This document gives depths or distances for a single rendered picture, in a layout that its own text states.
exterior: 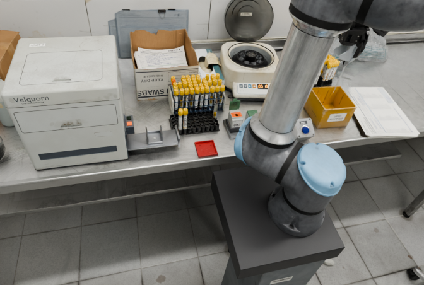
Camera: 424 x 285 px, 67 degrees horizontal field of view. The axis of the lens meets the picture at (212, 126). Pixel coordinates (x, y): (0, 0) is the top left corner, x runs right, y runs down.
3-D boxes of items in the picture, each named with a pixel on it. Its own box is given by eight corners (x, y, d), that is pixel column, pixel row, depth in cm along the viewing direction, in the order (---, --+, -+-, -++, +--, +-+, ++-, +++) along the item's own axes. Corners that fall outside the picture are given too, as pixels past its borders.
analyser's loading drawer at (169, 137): (116, 154, 103) (114, 143, 99) (115, 139, 107) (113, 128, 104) (180, 147, 108) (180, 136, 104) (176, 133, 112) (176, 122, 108)
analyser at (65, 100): (34, 171, 98) (-3, 94, 77) (45, 111, 116) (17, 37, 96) (137, 159, 105) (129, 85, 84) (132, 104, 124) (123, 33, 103)
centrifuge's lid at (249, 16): (228, -11, 130) (225, -16, 136) (221, 48, 144) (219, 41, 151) (279, -8, 132) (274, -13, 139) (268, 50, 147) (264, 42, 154)
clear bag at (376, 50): (350, 60, 162) (361, 35, 153) (343, 43, 175) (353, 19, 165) (390, 65, 162) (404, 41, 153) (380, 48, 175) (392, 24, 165)
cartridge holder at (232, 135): (229, 139, 115) (231, 132, 113) (223, 122, 121) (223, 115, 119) (244, 137, 116) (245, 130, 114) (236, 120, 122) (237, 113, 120)
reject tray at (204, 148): (198, 157, 107) (198, 156, 107) (194, 143, 112) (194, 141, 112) (217, 155, 109) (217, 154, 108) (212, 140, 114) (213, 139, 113)
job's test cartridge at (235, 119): (230, 132, 116) (233, 119, 111) (226, 123, 119) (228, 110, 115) (241, 130, 117) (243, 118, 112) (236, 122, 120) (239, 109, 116)
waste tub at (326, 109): (316, 129, 123) (325, 110, 116) (302, 106, 132) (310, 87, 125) (347, 127, 126) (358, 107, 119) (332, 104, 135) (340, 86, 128)
